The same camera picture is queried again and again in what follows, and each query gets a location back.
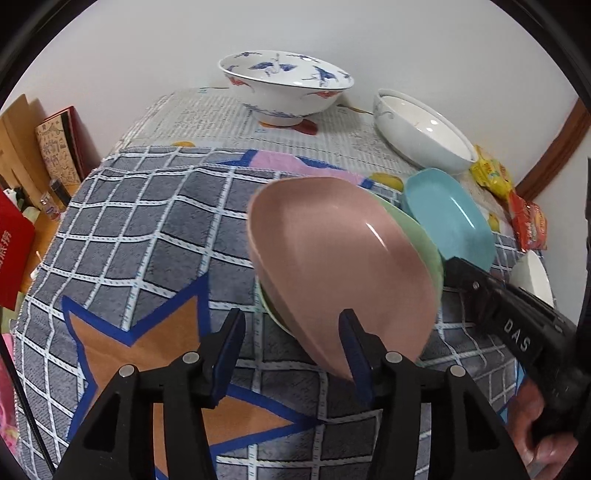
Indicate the brown patterned book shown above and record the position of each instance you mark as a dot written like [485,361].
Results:
[57,143]

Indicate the plain white bowl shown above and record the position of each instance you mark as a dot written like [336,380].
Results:
[531,277]

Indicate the pink plate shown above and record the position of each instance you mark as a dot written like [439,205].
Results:
[332,258]

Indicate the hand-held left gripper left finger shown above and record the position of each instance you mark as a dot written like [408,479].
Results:
[225,365]

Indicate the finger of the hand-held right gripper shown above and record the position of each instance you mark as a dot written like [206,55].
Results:
[471,281]

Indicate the large blue patterned bowl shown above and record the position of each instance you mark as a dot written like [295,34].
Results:
[277,99]

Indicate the grey checked cloth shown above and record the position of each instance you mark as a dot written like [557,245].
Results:
[138,240]

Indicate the yellow chip bag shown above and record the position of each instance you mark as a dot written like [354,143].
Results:
[491,173]

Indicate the lace fruit print tablecloth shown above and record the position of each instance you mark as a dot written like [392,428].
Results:
[207,115]

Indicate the white bowl with grey pattern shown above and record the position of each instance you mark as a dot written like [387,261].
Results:
[395,136]

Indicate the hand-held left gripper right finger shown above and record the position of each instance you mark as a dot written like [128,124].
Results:
[358,357]

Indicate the person's right hand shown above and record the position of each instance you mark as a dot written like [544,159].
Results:
[521,415]

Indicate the white bowl with orange print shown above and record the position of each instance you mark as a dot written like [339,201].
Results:
[429,124]

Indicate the blue plate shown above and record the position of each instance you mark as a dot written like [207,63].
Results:
[443,212]

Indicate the red paper bag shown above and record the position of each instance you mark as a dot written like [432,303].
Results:
[11,249]

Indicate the red chip bag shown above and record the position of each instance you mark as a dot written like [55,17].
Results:
[528,221]

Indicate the pink cloth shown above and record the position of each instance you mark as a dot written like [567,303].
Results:
[7,397]

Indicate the small glass bottle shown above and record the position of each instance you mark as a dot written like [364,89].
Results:
[53,201]

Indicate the green plate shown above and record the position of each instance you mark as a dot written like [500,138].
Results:
[422,240]

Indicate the brown wooden trim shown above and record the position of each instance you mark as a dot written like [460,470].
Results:
[554,147]

